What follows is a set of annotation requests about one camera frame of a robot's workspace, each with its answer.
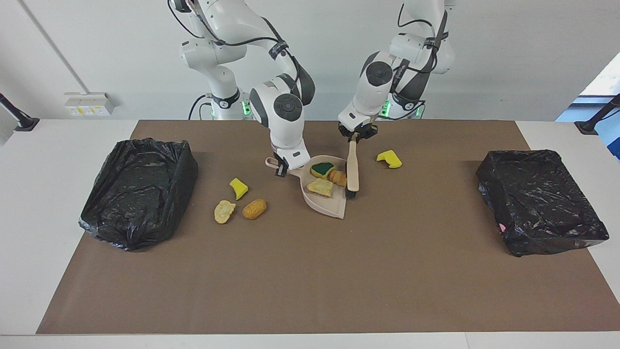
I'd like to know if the pale yellow bread chunk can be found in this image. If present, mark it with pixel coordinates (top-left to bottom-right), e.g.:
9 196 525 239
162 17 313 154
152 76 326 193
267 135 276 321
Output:
214 200 236 224

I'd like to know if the notched yellow sponge piece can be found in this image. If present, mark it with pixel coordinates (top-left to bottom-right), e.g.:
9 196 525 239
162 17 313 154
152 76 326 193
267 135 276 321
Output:
376 150 403 169

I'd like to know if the black base power cable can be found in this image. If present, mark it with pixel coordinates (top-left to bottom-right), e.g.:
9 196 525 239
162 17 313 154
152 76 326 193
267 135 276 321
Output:
188 94 215 120

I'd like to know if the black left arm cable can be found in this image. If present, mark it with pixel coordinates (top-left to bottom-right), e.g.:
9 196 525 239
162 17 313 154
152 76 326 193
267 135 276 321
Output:
397 0 449 73

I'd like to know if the thin wall cable conduit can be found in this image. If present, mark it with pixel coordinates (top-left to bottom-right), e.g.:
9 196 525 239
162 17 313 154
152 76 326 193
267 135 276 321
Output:
19 0 90 94

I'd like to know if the beige hand brush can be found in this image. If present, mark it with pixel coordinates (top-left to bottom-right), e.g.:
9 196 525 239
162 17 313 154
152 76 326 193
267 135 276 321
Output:
346 140 360 199

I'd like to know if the black bag-lined bin, pink spot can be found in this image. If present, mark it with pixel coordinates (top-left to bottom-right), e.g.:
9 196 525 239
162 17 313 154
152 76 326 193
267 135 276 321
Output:
476 149 610 257

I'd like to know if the green and yellow sponge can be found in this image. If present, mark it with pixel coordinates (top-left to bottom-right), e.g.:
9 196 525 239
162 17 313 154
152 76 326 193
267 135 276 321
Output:
310 162 336 180

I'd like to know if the beige plastic dustpan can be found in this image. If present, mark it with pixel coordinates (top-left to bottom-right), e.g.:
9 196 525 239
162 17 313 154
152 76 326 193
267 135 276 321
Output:
264 155 348 220

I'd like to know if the brown table mat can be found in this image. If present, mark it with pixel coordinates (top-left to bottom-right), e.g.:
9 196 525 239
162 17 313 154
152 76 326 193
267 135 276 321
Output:
36 120 620 335

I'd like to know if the long pale bread chunk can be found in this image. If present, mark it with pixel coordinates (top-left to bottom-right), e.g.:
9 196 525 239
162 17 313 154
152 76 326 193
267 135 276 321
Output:
307 178 335 198

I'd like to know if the white wall socket box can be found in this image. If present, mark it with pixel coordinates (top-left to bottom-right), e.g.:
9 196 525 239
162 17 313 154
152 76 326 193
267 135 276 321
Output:
64 92 116 117

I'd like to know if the small yellow sponge piece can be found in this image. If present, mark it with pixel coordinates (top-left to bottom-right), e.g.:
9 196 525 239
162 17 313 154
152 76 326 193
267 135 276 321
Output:
229 178 249 201

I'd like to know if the brown bread roll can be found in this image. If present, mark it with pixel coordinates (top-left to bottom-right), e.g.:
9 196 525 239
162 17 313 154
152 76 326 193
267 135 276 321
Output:
242 199 267 220

